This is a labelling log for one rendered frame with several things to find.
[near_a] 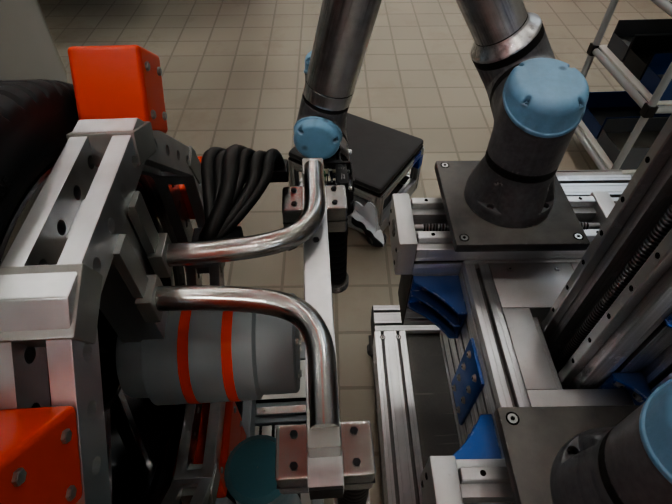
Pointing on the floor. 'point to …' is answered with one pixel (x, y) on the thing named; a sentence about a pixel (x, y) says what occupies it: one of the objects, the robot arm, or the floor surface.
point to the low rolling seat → (375, 165)
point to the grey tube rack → (619, 110)
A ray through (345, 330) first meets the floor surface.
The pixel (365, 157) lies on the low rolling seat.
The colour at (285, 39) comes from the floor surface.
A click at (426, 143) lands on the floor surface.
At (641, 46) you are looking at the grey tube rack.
